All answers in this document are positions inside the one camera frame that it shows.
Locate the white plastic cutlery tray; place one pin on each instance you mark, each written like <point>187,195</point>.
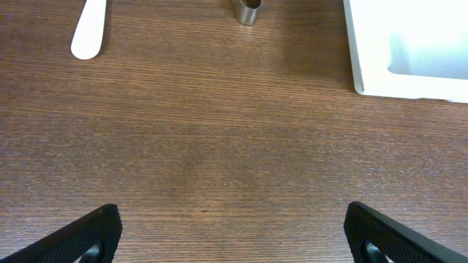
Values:
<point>409,49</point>

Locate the long metal tweezers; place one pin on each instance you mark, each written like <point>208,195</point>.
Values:
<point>247,11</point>

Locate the pink plastic knife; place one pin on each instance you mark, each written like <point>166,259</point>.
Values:
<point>88,36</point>

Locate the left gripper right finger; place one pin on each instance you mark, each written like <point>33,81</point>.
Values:
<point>374,237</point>

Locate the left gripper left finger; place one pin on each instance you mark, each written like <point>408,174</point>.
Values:
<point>91,238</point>

